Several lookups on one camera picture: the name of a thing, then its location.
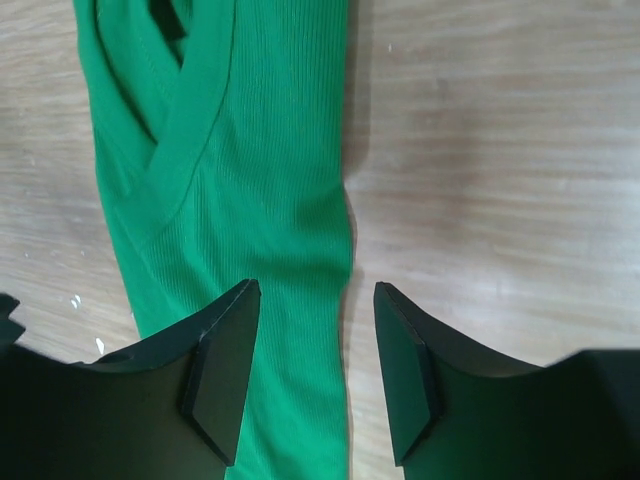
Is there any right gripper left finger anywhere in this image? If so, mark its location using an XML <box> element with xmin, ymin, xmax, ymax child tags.
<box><xmin>1</xmin><ymin>280</ymin><xmax>260</xmax><ymax>479</ymax></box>

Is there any green tank top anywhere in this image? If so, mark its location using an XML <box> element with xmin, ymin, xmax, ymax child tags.
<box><xmin>74</xmin><ymin>1</ymin><xmax>353</xmax><ymax>479</ymax></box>

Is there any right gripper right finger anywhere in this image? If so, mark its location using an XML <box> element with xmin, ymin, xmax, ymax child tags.
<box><xmin>374</xmin><ymin>282</ymin><xmax>639</xmax><ymax>479</ymax></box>

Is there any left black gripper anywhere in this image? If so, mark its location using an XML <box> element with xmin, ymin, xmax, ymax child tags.
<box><xmin>0</xmin><ymin>293</ymin><xmax>25</xmax><ymax>350</ymax></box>

